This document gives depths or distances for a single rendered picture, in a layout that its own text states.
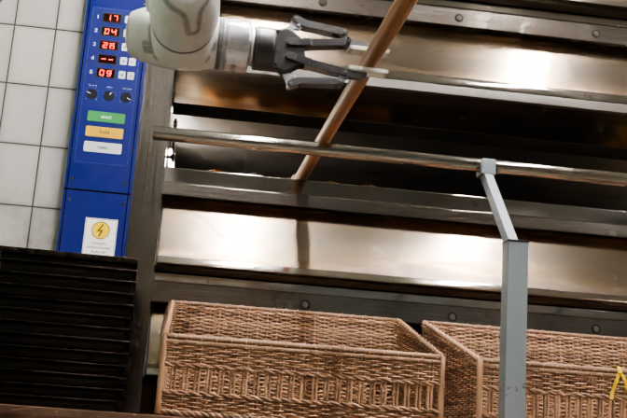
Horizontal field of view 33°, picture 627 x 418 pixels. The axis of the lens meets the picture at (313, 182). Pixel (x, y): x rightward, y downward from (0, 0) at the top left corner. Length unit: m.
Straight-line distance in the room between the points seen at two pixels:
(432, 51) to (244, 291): 0.79
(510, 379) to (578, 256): 0.80
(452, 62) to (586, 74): 0.36
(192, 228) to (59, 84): 0.48
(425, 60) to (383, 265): 0.55
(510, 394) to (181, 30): 0.91
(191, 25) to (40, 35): 1.14
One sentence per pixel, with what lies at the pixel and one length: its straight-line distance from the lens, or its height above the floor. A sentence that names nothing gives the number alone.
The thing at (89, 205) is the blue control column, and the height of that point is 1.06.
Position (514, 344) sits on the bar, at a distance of 2.06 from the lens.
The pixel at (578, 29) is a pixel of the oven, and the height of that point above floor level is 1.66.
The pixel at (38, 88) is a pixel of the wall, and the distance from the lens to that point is 2.71.
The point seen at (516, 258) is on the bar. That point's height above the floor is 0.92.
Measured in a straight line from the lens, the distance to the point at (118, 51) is 2.69.
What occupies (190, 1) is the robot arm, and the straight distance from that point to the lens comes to 1.62.
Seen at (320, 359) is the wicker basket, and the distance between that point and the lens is 2.09.
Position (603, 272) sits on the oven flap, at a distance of 2.80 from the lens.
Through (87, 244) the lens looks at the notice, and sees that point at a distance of 2.57.
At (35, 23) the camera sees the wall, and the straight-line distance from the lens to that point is 2.77.
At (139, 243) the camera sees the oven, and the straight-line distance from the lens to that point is 2.60.
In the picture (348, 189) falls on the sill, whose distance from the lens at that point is 2.66.
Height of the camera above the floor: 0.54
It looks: 14 degrees up
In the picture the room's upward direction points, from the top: 4 degrees clockwise
